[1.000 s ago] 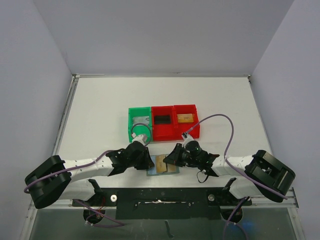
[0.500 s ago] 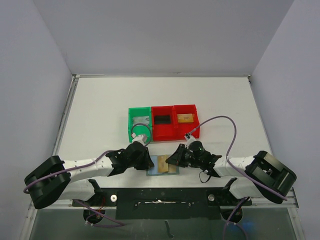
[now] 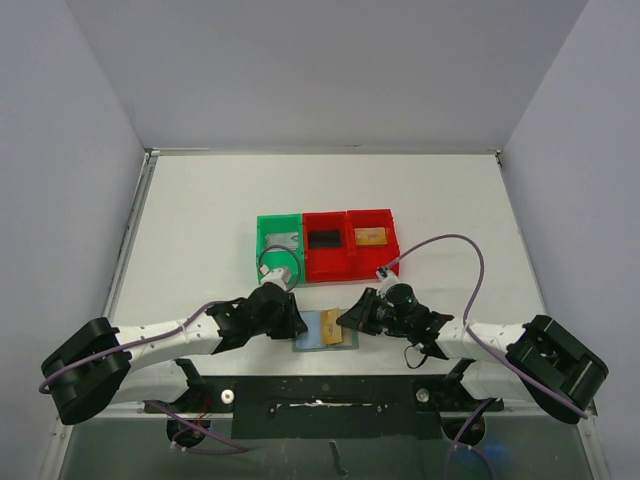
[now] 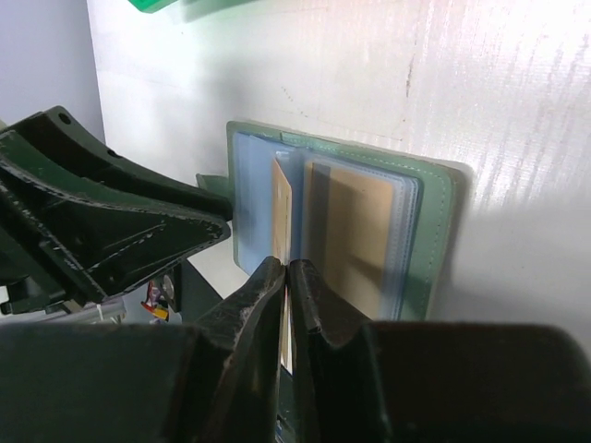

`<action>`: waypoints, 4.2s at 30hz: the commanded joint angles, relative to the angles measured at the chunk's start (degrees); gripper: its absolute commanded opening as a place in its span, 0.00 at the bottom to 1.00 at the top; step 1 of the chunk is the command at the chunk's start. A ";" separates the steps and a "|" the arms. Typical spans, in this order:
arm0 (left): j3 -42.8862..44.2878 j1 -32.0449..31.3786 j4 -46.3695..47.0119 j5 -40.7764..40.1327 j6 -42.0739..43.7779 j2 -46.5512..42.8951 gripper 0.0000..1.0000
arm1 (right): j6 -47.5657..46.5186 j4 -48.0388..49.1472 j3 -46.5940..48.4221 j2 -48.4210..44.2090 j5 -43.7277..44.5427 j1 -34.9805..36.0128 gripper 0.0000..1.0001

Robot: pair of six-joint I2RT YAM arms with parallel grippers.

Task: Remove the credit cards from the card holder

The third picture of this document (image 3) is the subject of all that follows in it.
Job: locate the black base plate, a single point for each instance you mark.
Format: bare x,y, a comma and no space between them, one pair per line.
329,407

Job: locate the red plastic bin right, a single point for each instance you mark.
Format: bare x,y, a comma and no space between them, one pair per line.
364,261

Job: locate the gold card in bin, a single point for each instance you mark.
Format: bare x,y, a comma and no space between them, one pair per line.
370,236

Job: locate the red plastic bin middle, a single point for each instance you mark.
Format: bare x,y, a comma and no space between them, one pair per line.
326,265

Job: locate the grey-green card holder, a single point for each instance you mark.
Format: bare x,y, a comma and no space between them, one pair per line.
311,341

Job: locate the green plastic bin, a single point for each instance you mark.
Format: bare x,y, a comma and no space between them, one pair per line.
278,256

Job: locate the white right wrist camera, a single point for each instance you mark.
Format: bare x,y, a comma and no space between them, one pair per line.
387,279

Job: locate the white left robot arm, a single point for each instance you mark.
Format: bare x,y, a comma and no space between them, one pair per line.
102,364

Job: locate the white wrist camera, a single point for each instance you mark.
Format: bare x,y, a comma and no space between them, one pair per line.
387,279
279,276

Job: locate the gold card from holder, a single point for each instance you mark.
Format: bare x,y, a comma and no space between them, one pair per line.
330,331

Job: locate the red plastic bin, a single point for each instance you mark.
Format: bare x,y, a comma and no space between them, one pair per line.
364,261
326,265

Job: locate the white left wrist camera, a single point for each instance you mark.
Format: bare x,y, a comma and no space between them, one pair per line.
279,276

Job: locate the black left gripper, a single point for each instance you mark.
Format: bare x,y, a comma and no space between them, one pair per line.
293,324

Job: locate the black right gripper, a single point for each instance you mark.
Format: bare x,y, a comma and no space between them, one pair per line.
365,314

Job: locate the silver VIP card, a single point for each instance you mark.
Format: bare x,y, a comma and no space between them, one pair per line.
289,240

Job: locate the black card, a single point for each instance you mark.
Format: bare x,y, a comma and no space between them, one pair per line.
324,239

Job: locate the aluminium frame rail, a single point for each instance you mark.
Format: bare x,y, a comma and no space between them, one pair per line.
148,167

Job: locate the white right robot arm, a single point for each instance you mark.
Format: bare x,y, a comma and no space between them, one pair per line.
538,361

